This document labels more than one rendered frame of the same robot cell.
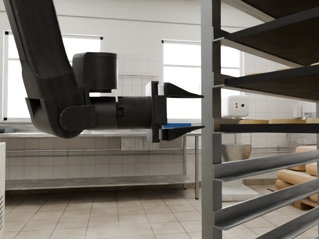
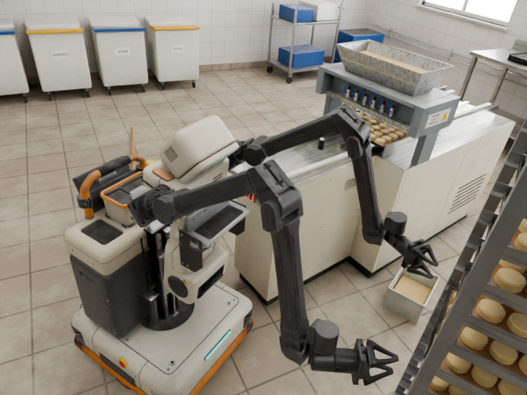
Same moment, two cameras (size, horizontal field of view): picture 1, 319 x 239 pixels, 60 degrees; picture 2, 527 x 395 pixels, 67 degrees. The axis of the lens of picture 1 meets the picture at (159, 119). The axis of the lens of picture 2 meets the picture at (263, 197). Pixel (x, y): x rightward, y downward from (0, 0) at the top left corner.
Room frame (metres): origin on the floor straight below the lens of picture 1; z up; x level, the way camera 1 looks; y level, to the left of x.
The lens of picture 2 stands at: (-0.33, -0.77, 1.85)
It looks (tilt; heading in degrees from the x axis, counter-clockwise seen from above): 35 degrees down; 71
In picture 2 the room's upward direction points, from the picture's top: 5 degrees clockwise
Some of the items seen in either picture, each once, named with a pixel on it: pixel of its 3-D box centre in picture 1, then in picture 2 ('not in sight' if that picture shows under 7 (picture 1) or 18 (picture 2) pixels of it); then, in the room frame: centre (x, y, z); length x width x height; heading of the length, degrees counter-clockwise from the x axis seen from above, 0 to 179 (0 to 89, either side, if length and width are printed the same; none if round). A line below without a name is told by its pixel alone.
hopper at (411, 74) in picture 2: not in sight; (389, 67); (0.97, 1.11, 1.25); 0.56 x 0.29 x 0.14; 111
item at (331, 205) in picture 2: not in sight; (300, 215); (0.49, 0.93, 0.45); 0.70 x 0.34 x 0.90; 21
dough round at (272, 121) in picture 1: (284, 124); not in sight; (0.48, -0.22, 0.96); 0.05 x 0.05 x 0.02
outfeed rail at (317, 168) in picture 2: not in sight; (405, 136); (1.12, 1.02, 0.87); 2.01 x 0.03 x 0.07; 21
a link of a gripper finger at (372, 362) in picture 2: not in sight; (377, 360); (0.16, -0.32, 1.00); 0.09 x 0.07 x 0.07; 161
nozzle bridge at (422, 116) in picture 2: not in sight; (378, 109); (0.97, 1.11, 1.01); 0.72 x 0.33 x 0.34; 111
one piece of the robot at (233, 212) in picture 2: not in sight; (212, 227); (-0.13, 0.35, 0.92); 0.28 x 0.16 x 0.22; 41
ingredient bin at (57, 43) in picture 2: not in sight; (60, 59); (-1.18, 4.30, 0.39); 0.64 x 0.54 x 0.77; 101
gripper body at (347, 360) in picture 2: not in sight; (347, 360); (0.09, -0.29, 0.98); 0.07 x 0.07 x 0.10; 71
